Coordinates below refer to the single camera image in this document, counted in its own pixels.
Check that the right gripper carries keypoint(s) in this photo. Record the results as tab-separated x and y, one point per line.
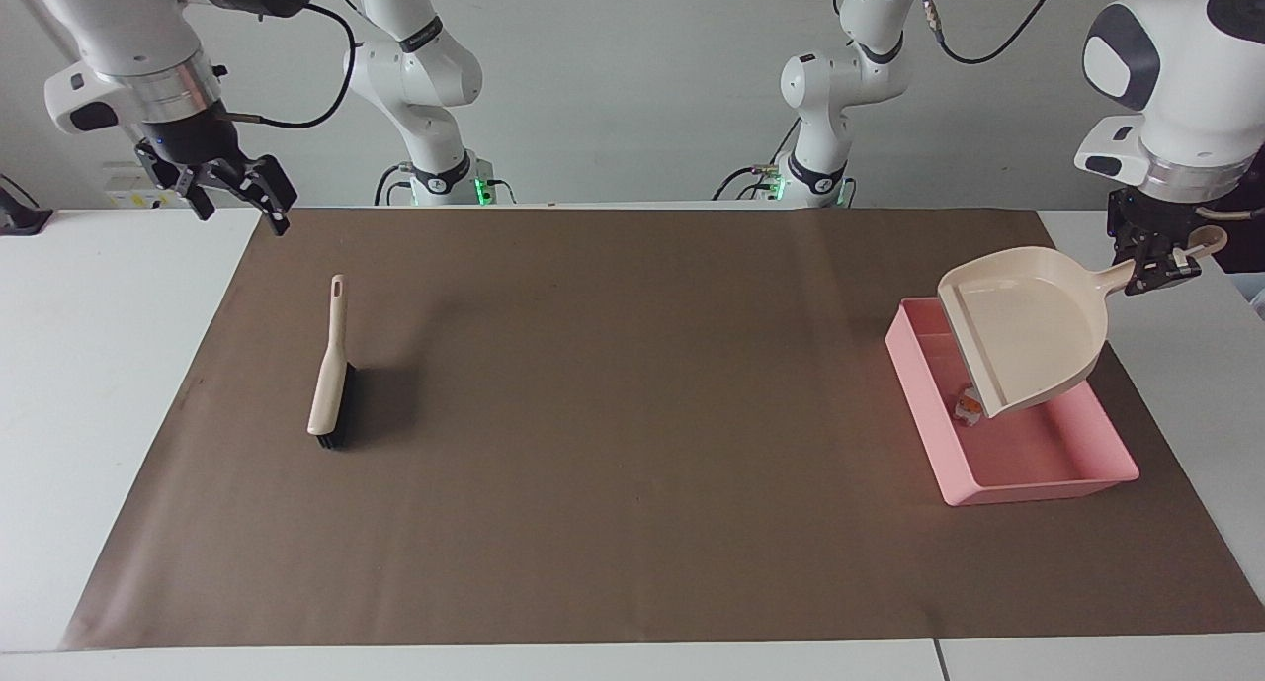
188	139

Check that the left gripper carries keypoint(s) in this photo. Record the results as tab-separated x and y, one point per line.
1148	218

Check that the beige plastic dustpan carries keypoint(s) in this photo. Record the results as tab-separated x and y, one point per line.
1028	315

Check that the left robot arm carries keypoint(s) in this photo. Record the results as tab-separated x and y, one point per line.
1186	68

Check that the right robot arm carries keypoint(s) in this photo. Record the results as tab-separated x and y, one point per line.
128	19

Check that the pink plastic bin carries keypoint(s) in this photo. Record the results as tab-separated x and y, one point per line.
1038	456

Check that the small orange e-waste piece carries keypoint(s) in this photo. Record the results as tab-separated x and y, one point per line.
973	399

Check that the small white e-waste piece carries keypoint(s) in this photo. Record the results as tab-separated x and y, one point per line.
967	415

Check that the black stand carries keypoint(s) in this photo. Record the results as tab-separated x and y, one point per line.
20	216

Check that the beige brush with black bristles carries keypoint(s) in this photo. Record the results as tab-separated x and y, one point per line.
330	384

